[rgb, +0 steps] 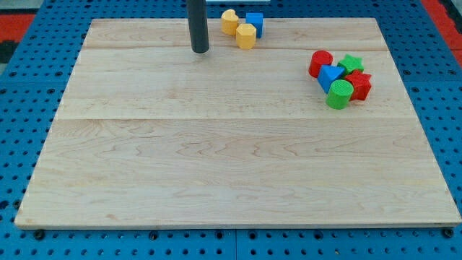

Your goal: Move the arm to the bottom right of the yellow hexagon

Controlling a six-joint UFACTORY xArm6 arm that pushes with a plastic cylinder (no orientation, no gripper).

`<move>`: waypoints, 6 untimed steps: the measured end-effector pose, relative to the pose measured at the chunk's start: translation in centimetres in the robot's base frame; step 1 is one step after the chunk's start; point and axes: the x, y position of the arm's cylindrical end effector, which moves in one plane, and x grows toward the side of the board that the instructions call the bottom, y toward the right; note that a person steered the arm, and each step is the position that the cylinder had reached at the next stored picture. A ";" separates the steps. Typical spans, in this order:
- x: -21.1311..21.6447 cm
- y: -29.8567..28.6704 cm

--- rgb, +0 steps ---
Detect yellow hexagon block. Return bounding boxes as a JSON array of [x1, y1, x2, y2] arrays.
[[235, 23, 257, 50]]

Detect light wooden board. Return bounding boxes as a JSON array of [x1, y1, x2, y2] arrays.
[[14, 18, 461, 230]]

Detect yellow heart block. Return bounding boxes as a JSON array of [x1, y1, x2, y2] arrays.
[[221, 9, 239, 35]]

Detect blue triangle block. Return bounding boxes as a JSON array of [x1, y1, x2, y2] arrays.
[[318, 65, 345, 94]]

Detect red cylinder block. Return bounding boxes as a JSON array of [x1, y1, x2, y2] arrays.
[[308, 50, 334, 78]]

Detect blue cube block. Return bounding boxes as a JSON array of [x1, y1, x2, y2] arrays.
[[245, 12, 264, 38]]

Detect green cylinder block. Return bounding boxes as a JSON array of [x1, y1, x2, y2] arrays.
[[326, 79, 354, 110]]

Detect green star block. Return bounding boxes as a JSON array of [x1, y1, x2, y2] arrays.
[[337, 54, 364, 76]]

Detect red star block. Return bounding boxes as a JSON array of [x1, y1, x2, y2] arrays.
[[344, 69, 372, 101]]

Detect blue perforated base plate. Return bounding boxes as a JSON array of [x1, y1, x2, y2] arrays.
[[0, 0, 462, 260]]

